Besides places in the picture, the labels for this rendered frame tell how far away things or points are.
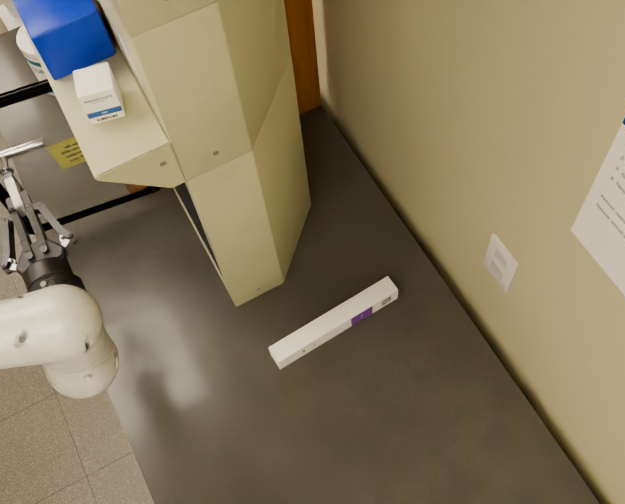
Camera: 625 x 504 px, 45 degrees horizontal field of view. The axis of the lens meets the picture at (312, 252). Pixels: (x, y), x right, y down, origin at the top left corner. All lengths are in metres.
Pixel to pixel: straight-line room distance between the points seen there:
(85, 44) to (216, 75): 0.24
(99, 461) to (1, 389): 0.44
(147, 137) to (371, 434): 0.70
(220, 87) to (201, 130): 0.08
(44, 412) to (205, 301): 1.18
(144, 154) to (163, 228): 0.62
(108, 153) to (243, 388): 0.60
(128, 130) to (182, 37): 0.21
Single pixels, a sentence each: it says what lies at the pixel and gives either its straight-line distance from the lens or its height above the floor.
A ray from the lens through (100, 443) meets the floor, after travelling 2.55.
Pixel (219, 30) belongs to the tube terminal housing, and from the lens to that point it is 0.96.
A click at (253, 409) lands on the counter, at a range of 1.47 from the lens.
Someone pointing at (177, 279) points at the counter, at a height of 0.94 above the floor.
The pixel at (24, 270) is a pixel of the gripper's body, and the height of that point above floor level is 1.29.
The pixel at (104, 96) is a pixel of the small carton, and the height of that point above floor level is 1.56.
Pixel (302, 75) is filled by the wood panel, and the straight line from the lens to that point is 1.70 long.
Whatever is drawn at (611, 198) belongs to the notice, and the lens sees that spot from 0.98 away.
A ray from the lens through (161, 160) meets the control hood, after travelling 1.09.
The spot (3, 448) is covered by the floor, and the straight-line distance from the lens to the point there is 2.67.
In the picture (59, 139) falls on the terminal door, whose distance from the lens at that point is 1.48.
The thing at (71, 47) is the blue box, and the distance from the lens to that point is 1.16.
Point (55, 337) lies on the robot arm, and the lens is 1.04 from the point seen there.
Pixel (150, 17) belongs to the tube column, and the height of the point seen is 1.73.
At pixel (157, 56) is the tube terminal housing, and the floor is 1.67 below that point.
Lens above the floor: 2.34
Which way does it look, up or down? 62 degrees down
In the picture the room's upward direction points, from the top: 8 degrees counter-clockwise
